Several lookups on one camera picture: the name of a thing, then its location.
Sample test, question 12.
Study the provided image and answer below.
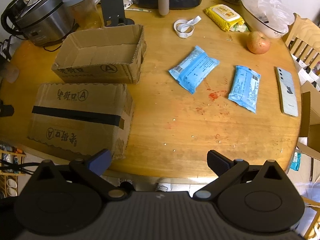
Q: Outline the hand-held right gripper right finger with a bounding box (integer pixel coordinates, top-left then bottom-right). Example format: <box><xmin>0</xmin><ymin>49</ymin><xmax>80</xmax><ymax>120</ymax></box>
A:
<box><xmin>192</xmin><ymin>150</ymin><xmax>290</xmax><ymax>202</ymax></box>

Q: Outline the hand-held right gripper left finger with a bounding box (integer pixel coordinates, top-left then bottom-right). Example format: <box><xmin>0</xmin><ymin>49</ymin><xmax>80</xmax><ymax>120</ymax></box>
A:
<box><xmin>32</xmin><ymin>149</ymin><xmax>132</xmax><ymax>202</ymax></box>

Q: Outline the blue packet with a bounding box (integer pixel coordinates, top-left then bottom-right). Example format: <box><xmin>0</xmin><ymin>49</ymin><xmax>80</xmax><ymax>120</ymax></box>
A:
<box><xmin>168</xmin><ymin>45</ymin><xmax>220</xmax><ymax>95</ymax></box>
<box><xmin>228</xmin><ymin>65</ymin><xmax>262</xmax><ymax>114</ymax></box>

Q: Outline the round wooden desktop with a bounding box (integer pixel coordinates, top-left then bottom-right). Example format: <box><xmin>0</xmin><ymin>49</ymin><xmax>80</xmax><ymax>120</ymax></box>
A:
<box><xmin>0</xmin><ymin>0</ymin><xmax>303</xmax><ymax>185</ymax></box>

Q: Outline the taped cardboard box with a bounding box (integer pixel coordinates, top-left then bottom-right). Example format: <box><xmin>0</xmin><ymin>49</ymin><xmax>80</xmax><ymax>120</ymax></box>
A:
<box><xmin>27</xmin><ymin>82</ymin><xmax>135</xmax><ymax>160</ymax></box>

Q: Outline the blue wrapper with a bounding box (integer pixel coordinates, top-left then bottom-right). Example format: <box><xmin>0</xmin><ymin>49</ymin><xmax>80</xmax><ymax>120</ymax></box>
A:
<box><xmin>290</xmin><ymin>152</ymin><xmax>302</xmax><ymax>172</ymax></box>

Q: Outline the wooden shelf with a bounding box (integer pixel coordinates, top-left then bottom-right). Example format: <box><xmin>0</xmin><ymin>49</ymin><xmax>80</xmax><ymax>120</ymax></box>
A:
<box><xmin>0</xmin><ymin>144</ymin><xmax>27</xmax><ymax>197</ymax></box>

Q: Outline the white smartphone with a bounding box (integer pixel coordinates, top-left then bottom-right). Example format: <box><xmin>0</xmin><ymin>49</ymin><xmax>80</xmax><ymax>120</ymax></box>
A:
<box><xmin>275</xmin><ymin>66</ymin><xmax>299</xmax><ymax>117</ymax></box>

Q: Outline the brown cardboard carton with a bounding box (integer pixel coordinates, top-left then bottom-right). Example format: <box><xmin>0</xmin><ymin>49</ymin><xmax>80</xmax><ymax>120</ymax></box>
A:
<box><xmin>296</xmin><ymin>82</ymin><xmax>320</xmax><ymax>160</ymax></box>

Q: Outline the translucent plastic cup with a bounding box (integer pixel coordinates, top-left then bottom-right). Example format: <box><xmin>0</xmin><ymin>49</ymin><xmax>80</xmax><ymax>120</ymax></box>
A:
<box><xmin>0</xmin><ymin>60</ymin><xmax>20</xmax><ymax>83</ymax></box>

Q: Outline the red apple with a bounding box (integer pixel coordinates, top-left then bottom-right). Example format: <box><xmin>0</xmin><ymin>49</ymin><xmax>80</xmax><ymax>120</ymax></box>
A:
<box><xmin>247</xmin><ymin>31</ymin><xmax>272</xmax><ymax>55</ymax></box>

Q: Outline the green and white packet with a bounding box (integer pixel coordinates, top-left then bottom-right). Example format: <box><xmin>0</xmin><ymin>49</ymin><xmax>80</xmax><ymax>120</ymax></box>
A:
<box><xmin>229</xmin><ymin>22</ymin><xmax>250</xmax><ymax>33</ymax></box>

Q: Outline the white bowl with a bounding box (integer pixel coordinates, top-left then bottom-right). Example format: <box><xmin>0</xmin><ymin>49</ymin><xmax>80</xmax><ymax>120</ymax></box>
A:
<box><xmin>240</xmin><ymin>1</ymin><xmax>290</xmax><ymax>39</ymax></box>

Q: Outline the clear jar with grey lid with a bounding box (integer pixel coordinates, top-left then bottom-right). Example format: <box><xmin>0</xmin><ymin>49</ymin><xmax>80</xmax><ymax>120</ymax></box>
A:
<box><xmin>62</xmin><ymin>0</ymin><xmax>103</xmax><ymax>30</ymax></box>

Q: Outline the yellow wet wipes pack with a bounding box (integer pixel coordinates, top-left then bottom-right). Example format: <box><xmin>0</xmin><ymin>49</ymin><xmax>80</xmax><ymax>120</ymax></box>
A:
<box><xmin>203</xmin><ymin>4</ymin><xmax>245</xmax><ymax>32</ymax></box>

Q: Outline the silver rice cooker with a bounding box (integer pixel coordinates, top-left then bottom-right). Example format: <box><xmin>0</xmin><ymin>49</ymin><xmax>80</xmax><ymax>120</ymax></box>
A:
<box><xmin>1</xmin><ymin>0</ymin><xmax>78</xmax><ymax>47</ymax></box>

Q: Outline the black metal stand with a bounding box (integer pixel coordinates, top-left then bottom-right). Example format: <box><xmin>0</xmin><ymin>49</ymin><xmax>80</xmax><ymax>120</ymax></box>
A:
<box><xmin>100</xmin><ymin>0</ymin><xmax>135</xmax><ymax>27</ymax></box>

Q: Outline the wooden chair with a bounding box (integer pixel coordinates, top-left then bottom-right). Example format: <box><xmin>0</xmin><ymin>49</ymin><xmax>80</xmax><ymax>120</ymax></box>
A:
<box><xmin>282</xmin><ymin>12</ymin><xmax>320</xmax><ymax>68</ymax></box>

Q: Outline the white elastic strap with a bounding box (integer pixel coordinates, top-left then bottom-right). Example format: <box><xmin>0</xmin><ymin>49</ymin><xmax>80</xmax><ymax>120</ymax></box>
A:
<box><xmin>174</xmin><ymin>16</ymin><xmax>202</xmax><ymax>38</ymax></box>

